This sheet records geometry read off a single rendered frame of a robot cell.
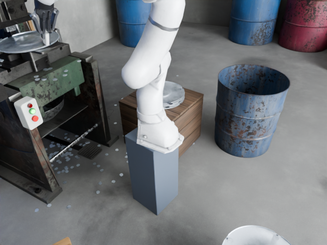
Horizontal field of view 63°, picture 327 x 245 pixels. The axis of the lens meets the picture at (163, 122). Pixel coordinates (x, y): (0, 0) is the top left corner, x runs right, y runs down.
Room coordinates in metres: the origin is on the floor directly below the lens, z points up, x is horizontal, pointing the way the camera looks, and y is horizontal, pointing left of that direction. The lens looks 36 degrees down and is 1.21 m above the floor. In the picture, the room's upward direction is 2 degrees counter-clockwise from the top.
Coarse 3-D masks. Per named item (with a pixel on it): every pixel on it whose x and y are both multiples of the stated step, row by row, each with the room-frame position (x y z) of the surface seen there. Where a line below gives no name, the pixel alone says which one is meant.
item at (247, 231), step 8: (232, 232) 0.59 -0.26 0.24; (240, 232) 0.59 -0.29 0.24; (248, 232) 0.59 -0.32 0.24; (256, 232) 0.59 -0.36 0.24; (264, 232) 0.59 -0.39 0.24; (272, 232) 0.58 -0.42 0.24; (224, 240) 0.56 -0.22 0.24; (240, 240) 0.56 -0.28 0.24; (248, 240) 0.56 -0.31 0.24; (256, 240) 0.55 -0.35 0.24; (264, 240) 0.55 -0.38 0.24; (272, 240) 0.55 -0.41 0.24; (280, 240) 0.55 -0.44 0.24
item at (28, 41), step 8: (24, 32) 1.43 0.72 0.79; (32, 32) 1.44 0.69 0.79; (0, 40) 1.32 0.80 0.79; (8, 40) 1.33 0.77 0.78; (16, 40) 1.33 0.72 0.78; (24, 40) 1.30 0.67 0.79; (32, 40) 1.30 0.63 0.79; (40, 40) 1.30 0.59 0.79; (56, 40) 1.29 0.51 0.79; (0, 48) 1.23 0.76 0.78; (8, 48) 1.22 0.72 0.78; (16, 48) 1.22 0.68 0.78; (24, 48) 1.22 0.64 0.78; (32, 48) 1.21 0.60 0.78; (40, 48) 1.20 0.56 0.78
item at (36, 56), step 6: (60, 42) 1.29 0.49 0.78; (48, 48) 1.21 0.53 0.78; (54, 48) 1.22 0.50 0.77; (24, 54) 1.26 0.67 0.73; (30, 54) 1.24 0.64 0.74; (36, 54) 1.27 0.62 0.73; (42, 54) 1.29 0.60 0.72; (30, 60) 1.24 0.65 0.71; (36, 60) 1.26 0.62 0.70; (42, 60) 1.29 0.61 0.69; (48, 60) 1.31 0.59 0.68; (36, 66) 1.25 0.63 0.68; (42, 66) 1.28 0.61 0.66; (48, 66) 1.31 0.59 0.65
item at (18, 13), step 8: (0, 0) 1.28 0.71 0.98; (8, 0) 1.29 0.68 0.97; (16, 0) 1.32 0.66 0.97; (0, 8) 1.28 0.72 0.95; (8, 8) 1.28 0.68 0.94; (16, 8) 1.31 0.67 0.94; (24, 8) 1.33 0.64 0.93; (0, 16) 1.27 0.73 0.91; (8, 16) 1.27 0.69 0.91; (16, 16) 1.30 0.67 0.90; (24, 16) 1.34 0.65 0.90
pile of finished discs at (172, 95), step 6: (168, 84) 1.57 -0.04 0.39; (174, 84) 1.57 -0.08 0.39; (168, 90) 1.47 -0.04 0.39; (174, 90) 1.48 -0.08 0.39; (180, 90) 1.48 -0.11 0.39; (168, 96) 1.41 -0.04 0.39; (174, 96) 1.41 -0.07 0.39; (180, 96) 1.41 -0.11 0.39; (168, 102) 1.36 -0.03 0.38; (174, 102) 1.36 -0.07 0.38; (180, 102) 1.38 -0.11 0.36; (168, 108) 1.33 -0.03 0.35
